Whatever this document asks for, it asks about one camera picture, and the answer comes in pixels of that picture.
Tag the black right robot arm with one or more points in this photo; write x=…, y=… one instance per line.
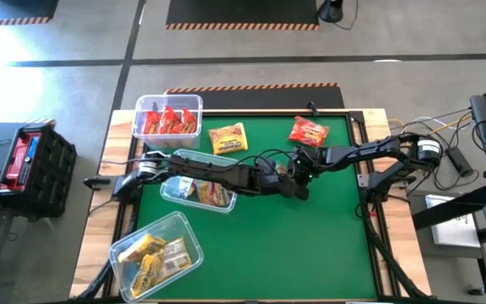
x=374, y=150

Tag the small black floor object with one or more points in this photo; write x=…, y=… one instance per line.
x=475, y=291

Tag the red toolbox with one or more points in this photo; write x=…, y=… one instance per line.
x=19, y=156

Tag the black clamp hook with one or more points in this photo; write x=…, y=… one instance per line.
x=311, y=107

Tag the clear plastic container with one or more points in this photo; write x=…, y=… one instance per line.
x=184, y=230
x=184, y=202
x=192, y=103

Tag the black plastic crate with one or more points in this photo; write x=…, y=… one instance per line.
x=53, y=177

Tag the silver metal bracket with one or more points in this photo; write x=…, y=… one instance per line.
x=364, y=179

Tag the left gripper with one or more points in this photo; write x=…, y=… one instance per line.
x=274, y=181

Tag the black power brick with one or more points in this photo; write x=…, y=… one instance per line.
x=460, y=162

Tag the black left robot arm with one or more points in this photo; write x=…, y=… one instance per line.
x=209, y=171

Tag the white board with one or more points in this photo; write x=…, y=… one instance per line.
x=454, y=224

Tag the black diagonal bar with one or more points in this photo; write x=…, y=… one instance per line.
x=449, y=211

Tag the black stand base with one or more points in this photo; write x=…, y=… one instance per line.
x=331, y=10

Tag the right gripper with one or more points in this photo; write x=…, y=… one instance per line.
x=308, y=160

